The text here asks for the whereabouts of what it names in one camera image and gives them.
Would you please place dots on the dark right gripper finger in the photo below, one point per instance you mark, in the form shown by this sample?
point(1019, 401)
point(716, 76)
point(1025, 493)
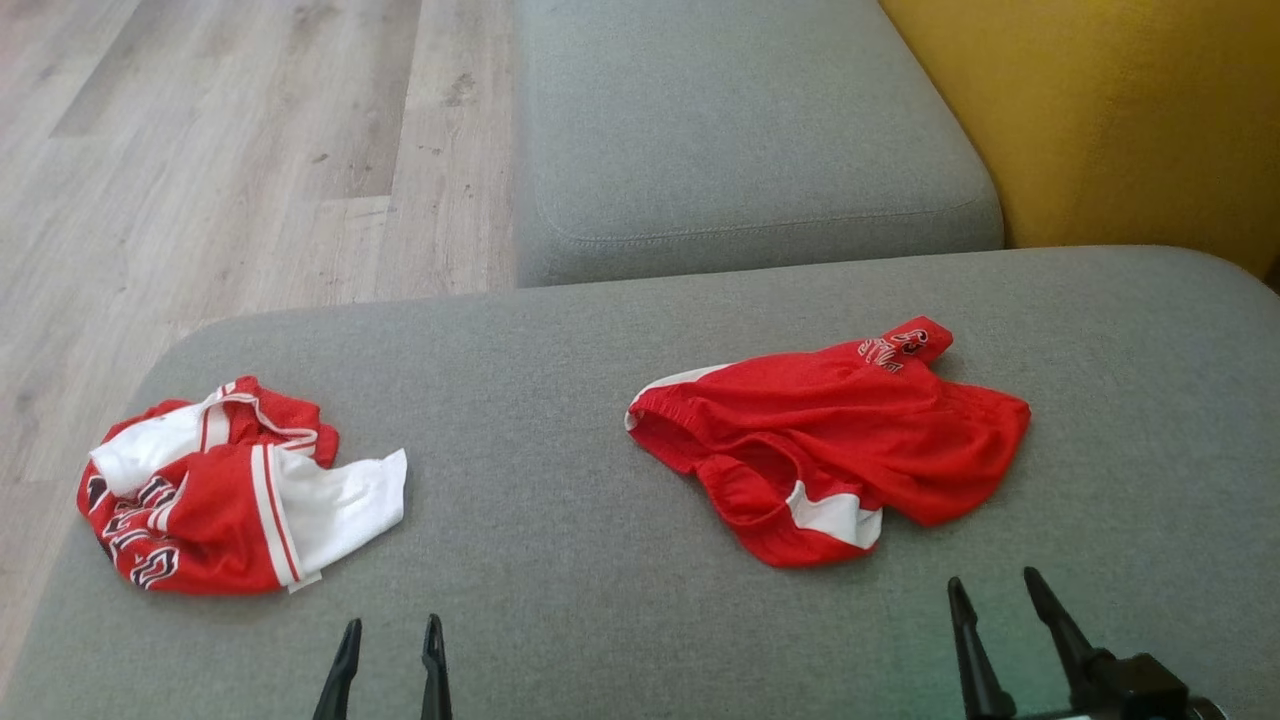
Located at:
point(975, 670)
point(1060, 625)

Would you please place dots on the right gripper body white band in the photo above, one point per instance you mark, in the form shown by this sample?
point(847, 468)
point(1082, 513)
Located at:
point(1050, 714)

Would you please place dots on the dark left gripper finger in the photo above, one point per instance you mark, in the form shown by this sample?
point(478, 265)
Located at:
point(338, 680)
point(435, 675)

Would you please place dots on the red and white basketball jersey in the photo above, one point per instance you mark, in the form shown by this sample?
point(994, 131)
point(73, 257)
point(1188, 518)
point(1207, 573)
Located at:
point(215, 510)

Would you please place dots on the red basketball shorts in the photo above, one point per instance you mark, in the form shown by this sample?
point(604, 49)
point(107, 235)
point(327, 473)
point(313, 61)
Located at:
point(830, 430)

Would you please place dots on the large grey sofa seat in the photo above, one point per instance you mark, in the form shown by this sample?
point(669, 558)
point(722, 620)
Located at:
point(560, 420)

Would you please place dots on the yellow sofa cushion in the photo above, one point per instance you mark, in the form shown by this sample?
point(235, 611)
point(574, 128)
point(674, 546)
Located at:
point(1130, 100)

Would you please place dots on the grey sofa cushion with seam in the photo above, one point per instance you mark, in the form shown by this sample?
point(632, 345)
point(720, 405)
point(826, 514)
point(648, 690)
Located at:
point(730, 130)

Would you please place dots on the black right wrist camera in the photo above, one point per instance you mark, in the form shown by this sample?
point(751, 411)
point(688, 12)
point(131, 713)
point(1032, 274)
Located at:
point(1145, 690)

